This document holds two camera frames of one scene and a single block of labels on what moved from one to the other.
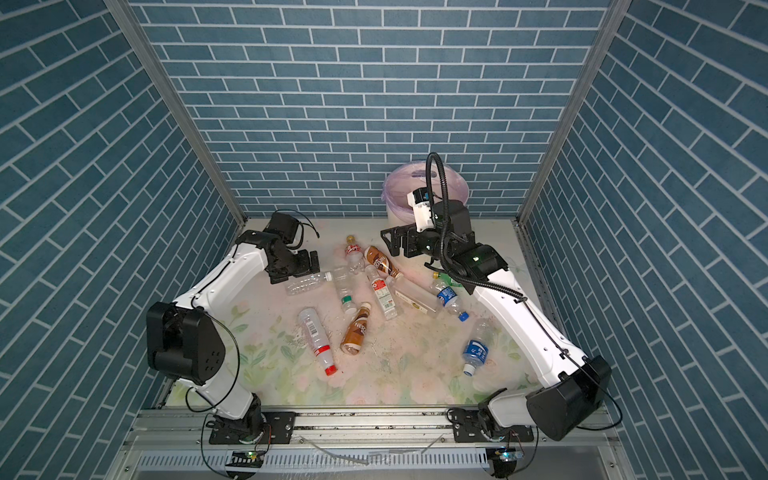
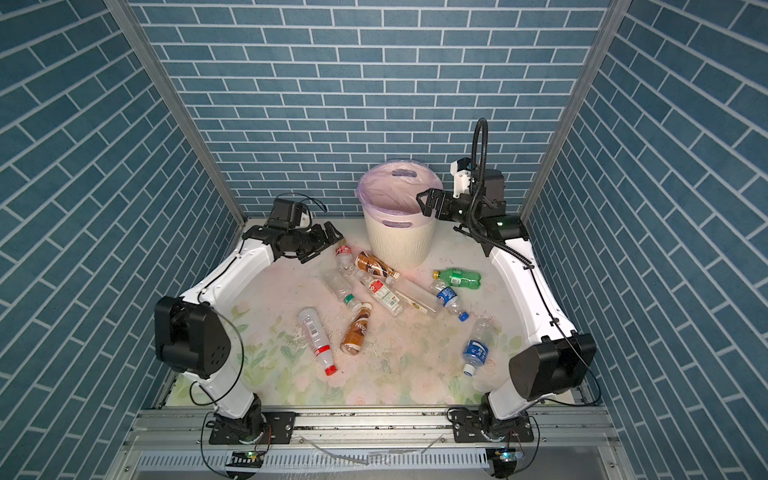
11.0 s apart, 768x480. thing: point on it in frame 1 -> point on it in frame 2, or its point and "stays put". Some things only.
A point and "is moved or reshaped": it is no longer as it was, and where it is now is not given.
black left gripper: [305, 266] -> [319, 240]
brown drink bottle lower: [353, 337] stays put
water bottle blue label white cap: [476, 348] stays put
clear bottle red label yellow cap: [354, 256] is moved or reshaped
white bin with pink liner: [407, 178] is moved or reshaped
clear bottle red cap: [318, 338] stays put
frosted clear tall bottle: [417, 296] stays put
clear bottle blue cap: [449, 299] stays put
